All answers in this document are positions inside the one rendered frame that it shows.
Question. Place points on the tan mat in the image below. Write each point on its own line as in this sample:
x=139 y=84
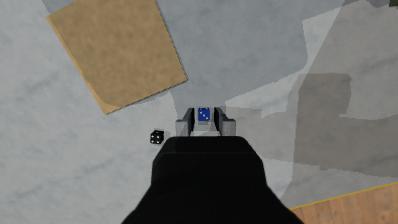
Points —
x=121 y=48

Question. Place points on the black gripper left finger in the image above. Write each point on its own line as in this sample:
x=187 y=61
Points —
x=185 y=126

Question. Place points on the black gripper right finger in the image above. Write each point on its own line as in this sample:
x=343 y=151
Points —
x=225 y=126

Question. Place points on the blue die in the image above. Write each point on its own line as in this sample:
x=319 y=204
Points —
x=204 y=114

